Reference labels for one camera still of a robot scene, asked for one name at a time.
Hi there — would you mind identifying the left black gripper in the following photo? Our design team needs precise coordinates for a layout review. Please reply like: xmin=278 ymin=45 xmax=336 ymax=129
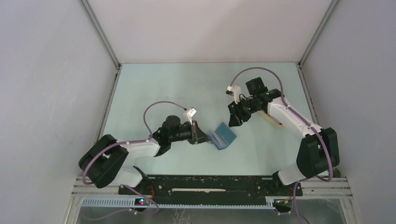
xmin=169 ymin=120 xmax=211 ymax=145

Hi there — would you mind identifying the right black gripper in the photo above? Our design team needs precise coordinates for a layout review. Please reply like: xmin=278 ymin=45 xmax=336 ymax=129
xmin=227 ymin=97 xmax=262 ymax=127

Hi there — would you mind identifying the blue card holder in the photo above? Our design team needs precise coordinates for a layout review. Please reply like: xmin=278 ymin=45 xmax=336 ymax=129
xmin=207 ymin=122 xmax=237 ymax=150

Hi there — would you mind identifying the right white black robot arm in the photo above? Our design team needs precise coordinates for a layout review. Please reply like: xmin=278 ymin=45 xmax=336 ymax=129
xmin=226 ymin=77 xmax=340 ymax=195

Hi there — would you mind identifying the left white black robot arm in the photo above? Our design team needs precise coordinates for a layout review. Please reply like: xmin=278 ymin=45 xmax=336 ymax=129
xmin=78 ymin=115 xmax=211 ymax=194

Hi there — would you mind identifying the beige oval tray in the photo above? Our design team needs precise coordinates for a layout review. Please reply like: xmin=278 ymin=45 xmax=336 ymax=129
xmin=257 ymin=111 xmax=284 ymax=128

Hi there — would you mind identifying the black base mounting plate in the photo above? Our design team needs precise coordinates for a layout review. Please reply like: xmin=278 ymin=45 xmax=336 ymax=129
xmin=135 ymin=175 xmax=303 ymax=206

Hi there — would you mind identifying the left controller board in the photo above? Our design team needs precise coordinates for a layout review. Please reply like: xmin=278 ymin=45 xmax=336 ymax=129
xmin=134 ymin=198 xmax=151 ymax=206

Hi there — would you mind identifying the controller board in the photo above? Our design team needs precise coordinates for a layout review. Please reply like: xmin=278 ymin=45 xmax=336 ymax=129
xmin=134 ymin=198 xmax=151 ymax=206
xmin=273 ymin=199 xmax=293 ymax=207

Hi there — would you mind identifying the right controller board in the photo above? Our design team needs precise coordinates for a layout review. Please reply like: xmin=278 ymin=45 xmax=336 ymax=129
xmin=273 ymin=199 xmax=293 ymax=207

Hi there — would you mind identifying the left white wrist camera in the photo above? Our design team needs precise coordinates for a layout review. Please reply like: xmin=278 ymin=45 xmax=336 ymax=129
xmin=183 ymin=107 xmax=197 ymax=124

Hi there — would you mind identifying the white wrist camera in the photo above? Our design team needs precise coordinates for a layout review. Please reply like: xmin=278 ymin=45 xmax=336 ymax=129
xmin=183 ymin=107 xmax=197 ymax=124
xmin=226 ymin=85 xmax=242 ymax=104

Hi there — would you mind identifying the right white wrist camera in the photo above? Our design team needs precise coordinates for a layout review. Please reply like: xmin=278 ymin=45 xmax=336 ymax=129
xmin=226 ymin=85 xmax=242 ymax=104

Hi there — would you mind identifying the white cable duct strip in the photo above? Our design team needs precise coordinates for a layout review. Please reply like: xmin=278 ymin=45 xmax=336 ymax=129
xmin=81 ymin=197 xmax=275 ymax=209

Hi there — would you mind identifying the aluminium frame rail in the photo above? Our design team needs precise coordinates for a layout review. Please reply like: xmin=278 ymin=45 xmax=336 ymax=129
xmin=71 ymin=176 xmax=354 ymax=200

